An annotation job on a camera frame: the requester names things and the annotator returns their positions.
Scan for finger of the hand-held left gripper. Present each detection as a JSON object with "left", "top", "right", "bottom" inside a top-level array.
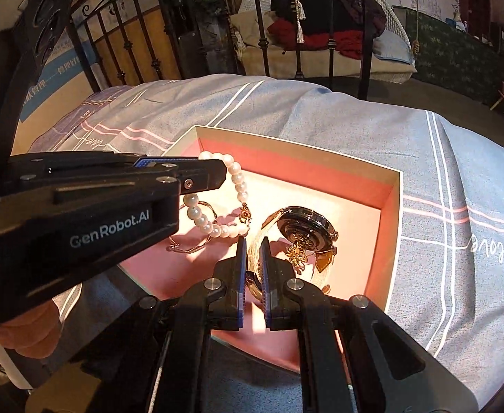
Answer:
[
  {"left": 9, "top": 150, "right": 202, "bottom": 170},
  {"left": 17, "top": 160, "right": 228, "bottom": 195}
]

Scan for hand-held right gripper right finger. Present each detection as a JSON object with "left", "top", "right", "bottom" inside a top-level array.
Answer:
[{"left": 261, "top": 237, "right": 479, "bottom": 413}]

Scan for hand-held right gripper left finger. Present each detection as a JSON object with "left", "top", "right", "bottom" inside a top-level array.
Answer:
[{"left": 25, "top": 236, "right": 248, "bottom": 413}]

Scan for white pearl bracelet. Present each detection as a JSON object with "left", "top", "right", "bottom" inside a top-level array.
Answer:
[{"left": 183, "top": 150, "right": 253, "bottom": 240}]

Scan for gold wristwatch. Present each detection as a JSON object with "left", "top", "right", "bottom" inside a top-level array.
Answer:
[{"left": 245, "top": 205, "right": 339, "bottom": 307}]

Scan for pink cardboard box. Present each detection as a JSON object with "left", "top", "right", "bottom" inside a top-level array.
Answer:
[{"left": 117, "top": 125, "right": 404, "bottom": 373}]

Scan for person's left hand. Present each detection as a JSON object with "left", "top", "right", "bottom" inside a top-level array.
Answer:
[{"left": 0, "top": 298, "right": 64, "bottom": 354}]

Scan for thin gold bangle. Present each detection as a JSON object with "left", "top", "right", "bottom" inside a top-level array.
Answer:
[{"left": 168, "top": 201, "right": 236, "bottom": 254}]

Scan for beige cushion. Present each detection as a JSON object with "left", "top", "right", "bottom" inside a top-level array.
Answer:
[{"left": 229, "top": 12, "right": 275, "bottom": 49}]

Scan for blue-grey checked blanket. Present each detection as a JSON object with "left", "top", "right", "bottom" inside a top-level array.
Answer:
[{"left": 11, "top": 73, "right": 504, "bottom": 406}]

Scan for red cloth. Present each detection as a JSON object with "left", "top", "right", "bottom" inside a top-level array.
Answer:
[{"left": 267, "top": 18, "right": 365, "bottom": 59}]

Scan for black cloth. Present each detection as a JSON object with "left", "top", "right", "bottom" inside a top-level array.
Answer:
[{"left": 271, "top": 0, "right": 387, "bottom": 39}]

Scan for white wicker hanging chair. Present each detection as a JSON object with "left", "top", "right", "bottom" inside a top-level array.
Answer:
[{"left": 229, "top": 0, "right": 420, "bottom": 86}]

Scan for light blue pillow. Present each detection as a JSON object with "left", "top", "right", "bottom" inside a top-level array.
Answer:
[{"left": 371, "top": 29, "right": 413, "bottom": 64}]

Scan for green patterned cloth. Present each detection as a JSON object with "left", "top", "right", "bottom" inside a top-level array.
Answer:
[{"left": 406, "top": 8, "right": 504, "bottom": 105}]

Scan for gold pendant chain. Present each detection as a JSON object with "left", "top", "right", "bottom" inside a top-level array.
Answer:
[{"left": 284, "top": 236, "right": 309, "bottom": 274}]

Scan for cream tassel cord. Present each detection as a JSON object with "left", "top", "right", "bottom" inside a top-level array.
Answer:
[{"left": 290, "top": 0, "right": 308, "bottom": 44}]

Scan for black iron bed frame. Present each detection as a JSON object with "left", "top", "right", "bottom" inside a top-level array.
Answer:
[{"left": 66, "top": 0, "right": 387, "bottom": 102}]

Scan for hanging chair rope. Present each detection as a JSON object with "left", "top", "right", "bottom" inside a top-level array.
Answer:
[{"left": 410, "top": 0, "right": 422, "bottom": 56}]

